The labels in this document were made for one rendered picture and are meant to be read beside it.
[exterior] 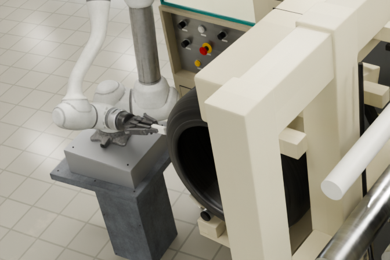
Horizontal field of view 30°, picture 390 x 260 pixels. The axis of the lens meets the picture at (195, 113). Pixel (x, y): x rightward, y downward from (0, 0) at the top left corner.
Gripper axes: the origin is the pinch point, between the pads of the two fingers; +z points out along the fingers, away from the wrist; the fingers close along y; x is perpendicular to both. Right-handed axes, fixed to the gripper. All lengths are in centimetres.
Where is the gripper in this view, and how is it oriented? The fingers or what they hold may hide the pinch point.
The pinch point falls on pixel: (159, 129)
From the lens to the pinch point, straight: 277.7
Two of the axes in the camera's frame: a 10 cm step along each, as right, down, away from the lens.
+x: 2.6, 8.2, 5.0
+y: 6.1, -5.5, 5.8
